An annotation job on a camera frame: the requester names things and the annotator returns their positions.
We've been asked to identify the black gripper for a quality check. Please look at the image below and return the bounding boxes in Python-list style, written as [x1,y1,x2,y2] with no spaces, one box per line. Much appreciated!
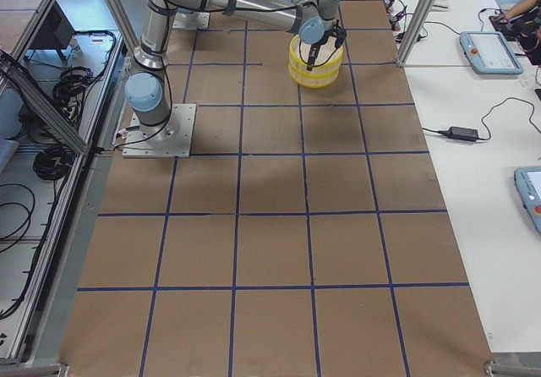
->
[303,19,347,71]

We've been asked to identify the yellow bamboo steamer tray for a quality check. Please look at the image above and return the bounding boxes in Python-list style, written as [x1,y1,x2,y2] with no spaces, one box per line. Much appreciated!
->
[288,36,343,80]

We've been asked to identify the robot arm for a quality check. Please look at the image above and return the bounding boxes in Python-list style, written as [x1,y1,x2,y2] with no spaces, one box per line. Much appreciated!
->
[125,0,347,139]

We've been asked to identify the yellow bamboo steamer base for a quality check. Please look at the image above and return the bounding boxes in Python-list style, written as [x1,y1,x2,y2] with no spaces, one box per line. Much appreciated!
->
[288,62,341,89]

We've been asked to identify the blue teach pendant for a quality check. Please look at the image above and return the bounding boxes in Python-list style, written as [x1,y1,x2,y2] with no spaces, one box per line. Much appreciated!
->
[459,31,523,76]
[514,166,541,232]

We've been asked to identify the black power adapter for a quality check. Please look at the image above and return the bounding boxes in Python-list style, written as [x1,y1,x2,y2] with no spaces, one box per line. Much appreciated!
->
[437,126,480,142]

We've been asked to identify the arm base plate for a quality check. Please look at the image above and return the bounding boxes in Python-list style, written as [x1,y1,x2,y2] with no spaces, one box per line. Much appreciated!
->
[122,104,197,158]
[172,8,210,30]

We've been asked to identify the aluminium frame post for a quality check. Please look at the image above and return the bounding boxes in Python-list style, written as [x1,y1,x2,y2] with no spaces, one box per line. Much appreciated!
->
[396,0,436,67]

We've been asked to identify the black coiled cables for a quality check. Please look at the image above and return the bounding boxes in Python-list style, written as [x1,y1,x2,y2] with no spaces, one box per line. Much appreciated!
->
[52,66,94,107]

